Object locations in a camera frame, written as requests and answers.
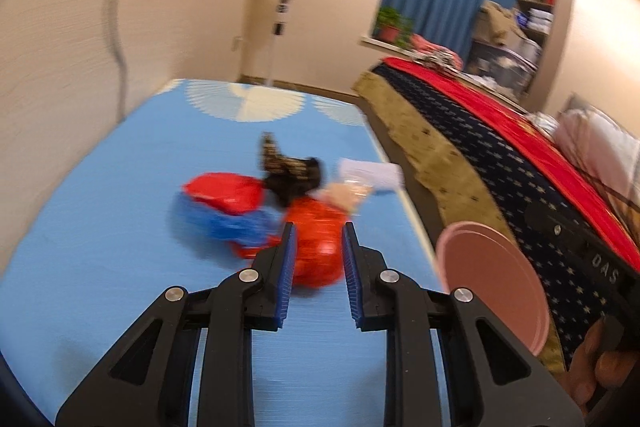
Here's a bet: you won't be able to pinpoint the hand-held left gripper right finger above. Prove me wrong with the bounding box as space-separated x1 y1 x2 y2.
341 222 586 427

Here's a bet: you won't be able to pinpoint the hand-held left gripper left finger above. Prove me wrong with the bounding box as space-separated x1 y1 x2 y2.
55 222 298 427

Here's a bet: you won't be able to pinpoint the red plastic bag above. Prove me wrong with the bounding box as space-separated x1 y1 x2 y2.
232 197 348 290

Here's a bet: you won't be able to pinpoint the clear plastic wrapper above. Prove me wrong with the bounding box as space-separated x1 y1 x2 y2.
320 179 373 218

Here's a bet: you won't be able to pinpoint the blue plastic bag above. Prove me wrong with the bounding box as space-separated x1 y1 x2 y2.
170 187 281 254

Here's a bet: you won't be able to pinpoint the black patterned bag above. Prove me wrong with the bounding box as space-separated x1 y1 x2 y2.
265 157 326 208

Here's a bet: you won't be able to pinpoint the grey-white bag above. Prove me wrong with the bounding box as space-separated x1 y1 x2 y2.
337 158 405 195

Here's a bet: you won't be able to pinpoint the pink plastic basin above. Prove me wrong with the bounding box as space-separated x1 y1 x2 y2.
435 221 551 355

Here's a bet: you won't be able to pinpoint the red plastic film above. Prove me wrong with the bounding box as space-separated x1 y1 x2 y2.
182 173 263 214

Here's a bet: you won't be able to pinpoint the person's right hand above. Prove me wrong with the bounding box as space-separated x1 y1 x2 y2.
557 319 640 418

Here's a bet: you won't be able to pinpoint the white pillow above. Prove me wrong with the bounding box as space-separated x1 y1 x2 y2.
552 104 640 212

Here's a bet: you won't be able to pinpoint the bed with starred blanket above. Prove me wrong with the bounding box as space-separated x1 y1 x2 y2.
352 59 640 370

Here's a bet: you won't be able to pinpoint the small white cloth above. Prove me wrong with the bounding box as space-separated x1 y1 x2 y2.
532 112 558 135

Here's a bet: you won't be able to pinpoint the red blanket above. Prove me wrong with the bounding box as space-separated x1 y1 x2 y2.
385 56 640 258

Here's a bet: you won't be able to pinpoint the clear storage box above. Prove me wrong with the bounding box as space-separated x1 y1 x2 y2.
465 38 543 95

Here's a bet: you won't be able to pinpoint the wooden bookshelf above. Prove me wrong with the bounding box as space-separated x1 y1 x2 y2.
515 0 558 52

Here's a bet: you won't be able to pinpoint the striped cloth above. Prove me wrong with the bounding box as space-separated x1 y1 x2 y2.
412 52 458 70

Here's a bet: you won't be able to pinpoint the pink cloth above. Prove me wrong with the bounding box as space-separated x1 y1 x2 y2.
410 33 463 68

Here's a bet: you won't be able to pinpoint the folded white towels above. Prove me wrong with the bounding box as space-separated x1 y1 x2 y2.
525 7 555 30

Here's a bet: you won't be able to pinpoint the potted green plant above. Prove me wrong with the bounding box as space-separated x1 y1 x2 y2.
372 7 416 48

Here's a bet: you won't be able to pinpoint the brown coat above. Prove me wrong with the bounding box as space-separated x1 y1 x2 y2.
477 0 531 40

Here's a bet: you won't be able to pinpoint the grey wall cable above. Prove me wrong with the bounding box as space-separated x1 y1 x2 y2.
102 0 143 125

